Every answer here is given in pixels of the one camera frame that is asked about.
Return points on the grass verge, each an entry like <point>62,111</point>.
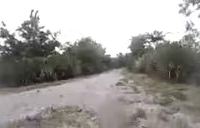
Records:
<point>174,95</point>
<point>18,89</point>

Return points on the pale dirt path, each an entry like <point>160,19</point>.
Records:
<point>84,93</point>

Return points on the row of trees and bushes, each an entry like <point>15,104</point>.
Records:
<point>174,60</point>
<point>38,60</point>

